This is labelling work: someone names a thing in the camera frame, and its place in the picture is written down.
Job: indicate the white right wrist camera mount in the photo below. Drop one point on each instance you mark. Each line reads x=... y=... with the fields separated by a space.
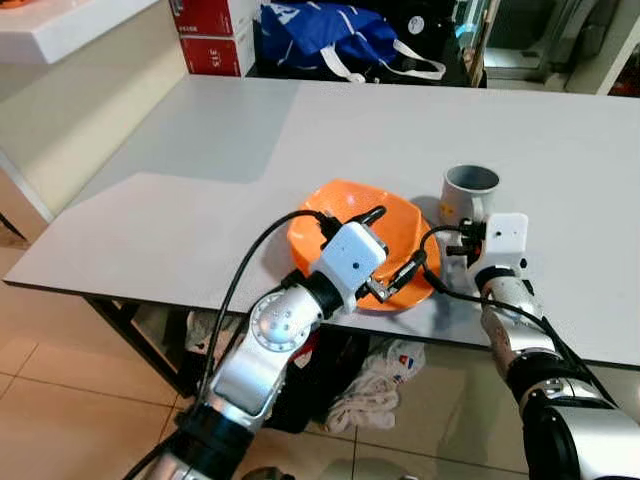
x=506 y=240

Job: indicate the red cardboard box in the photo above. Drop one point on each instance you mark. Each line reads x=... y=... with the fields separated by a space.
x=205 y=15
x=215 y=55

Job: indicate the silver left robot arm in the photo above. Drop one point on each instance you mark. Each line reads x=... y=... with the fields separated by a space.
x=262 y=335

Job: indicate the grey metal appliance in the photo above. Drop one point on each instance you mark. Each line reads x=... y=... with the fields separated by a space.
x=540 y=40

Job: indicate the black bag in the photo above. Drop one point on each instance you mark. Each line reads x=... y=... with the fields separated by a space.
x=320 y=390

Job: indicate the grey mug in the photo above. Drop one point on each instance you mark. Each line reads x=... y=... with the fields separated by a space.
x=470 y=195

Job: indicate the white and red cloth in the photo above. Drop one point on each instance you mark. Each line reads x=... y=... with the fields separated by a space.
x=215 y=335

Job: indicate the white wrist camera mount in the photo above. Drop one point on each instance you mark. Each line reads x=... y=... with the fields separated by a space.
x=352 y=255
x=506 y=240

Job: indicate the black box with round emblem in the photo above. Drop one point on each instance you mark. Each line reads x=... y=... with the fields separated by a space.
x=430 y=30

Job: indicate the white counter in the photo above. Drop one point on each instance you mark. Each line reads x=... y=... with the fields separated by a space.
x=60 y=25

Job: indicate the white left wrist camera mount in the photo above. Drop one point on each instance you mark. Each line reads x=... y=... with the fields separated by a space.
x=352 y=255

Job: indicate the orange plastic bowl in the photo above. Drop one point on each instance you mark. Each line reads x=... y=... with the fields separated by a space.
x=330 y=240

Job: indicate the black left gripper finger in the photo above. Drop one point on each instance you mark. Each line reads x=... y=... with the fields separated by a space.
x=405 y=273
x=370 y=215

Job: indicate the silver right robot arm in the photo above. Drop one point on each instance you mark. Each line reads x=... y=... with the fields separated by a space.
x=520 y=325

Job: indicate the white cloth with red-blue print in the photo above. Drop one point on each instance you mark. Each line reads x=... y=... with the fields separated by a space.
x=385 y=385

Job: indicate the white shelf frame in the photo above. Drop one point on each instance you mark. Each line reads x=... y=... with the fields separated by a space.
x=618 y=65

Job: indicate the black table frame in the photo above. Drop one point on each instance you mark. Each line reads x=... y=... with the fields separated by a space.
x=140 y=335

